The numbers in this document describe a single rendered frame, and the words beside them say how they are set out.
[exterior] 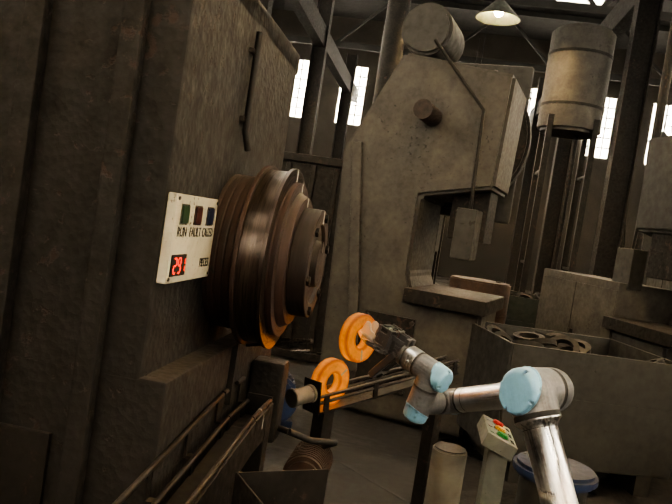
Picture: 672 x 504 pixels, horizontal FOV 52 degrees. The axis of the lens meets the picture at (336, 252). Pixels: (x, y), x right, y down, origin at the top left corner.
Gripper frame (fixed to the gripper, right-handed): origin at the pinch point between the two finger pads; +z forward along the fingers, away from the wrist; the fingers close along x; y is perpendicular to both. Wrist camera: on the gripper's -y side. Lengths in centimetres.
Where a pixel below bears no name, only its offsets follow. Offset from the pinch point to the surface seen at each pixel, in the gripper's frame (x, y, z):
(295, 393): 17.1, -22.2, 1.7
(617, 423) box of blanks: -212, -44, -25
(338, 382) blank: -3.4, -20.6, 3.1
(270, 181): 59, 42, -2
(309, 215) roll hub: 49, 37, -9
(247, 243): 67, 29, -11
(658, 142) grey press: -333, 113, 64
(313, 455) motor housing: 17.2, -34.4, -13.4
